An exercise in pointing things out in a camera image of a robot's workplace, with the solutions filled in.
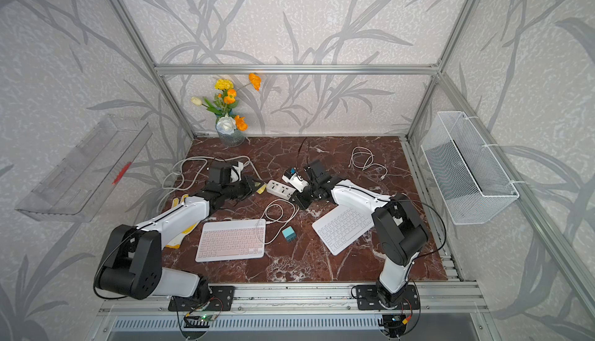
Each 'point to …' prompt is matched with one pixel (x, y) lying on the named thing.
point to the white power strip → (279, 189)
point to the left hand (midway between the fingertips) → (262, 183)
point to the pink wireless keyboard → (226, 239)
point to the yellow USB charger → (261, 189)
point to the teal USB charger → (289, 234)
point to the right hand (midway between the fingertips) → (292, 197)
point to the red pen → (122, 173)
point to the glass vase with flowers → (230, 128)
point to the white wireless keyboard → (341, 226)
